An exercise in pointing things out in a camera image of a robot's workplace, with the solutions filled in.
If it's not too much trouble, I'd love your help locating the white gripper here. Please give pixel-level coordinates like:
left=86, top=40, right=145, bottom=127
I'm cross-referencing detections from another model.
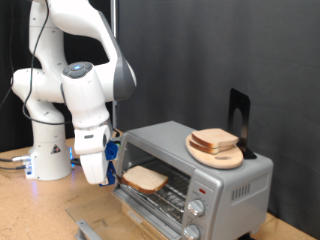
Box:
left=79, top=149, right=110, bottom=185

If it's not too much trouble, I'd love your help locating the white bread slice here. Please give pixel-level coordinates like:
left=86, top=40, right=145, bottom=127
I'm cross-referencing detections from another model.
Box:
left=120, top=165, right=169, bottom=195
left=190, top=128, right=240, bottom=149
left=188, top=138, right=235, bottom=155

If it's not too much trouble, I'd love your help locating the glass oven door with handle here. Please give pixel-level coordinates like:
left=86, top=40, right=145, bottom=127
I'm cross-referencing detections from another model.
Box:
left=65, top=190, right=183, bottom=240

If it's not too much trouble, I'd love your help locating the wooden crate under oven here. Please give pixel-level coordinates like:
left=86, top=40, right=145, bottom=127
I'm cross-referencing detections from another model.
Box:
left=121, top=201, right=171, bottom=240

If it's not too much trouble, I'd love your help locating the silver oven knob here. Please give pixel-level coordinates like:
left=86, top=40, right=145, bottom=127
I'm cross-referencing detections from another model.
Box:
left=187, top=198, right=206, bottom=217
left=182, top=223, right=201, bottom=240

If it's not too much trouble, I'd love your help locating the silver toaster oven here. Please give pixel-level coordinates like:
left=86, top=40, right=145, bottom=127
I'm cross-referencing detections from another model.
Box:
left=113, top=120, right=274, bottom=240

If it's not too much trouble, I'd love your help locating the aluminium foil sheet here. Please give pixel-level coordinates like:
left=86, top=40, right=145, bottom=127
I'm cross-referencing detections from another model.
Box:
left=121, top=179, right=185, bottom=223

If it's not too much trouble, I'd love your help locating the oval wooden cutting board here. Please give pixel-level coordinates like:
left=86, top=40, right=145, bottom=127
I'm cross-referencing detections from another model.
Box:
left=184, top=137, right=245, bottom=170

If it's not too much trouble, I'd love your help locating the black curtain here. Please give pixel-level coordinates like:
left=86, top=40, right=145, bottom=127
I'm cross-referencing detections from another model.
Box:
left=0, top=0, right=116, bottom=153

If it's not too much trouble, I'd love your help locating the vertical metal pole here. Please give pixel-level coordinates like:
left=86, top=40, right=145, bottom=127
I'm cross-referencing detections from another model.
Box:
left=110, top=0, right=118, bottom=130

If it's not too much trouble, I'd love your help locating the black metal bookend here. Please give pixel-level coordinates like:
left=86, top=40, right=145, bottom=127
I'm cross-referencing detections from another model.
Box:
left=227, top=87, right=258, bottom=160

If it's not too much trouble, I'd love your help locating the grey backdrop cloth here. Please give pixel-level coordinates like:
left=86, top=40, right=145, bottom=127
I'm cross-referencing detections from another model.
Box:
left=116, top=0, right=320, bottom=239

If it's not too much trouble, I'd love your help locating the cable with silver connector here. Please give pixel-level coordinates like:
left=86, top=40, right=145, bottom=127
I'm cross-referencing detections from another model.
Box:
left=0, top=153, right=33, bottom=164

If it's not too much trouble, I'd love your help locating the black base cable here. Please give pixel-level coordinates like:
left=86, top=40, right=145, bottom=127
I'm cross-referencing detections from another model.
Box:
left=0, top=163, right=28, bottom=171

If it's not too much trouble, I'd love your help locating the wire oven rack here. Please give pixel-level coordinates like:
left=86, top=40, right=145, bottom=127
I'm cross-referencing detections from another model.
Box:
left=121, top=157, right=192, bottom=224

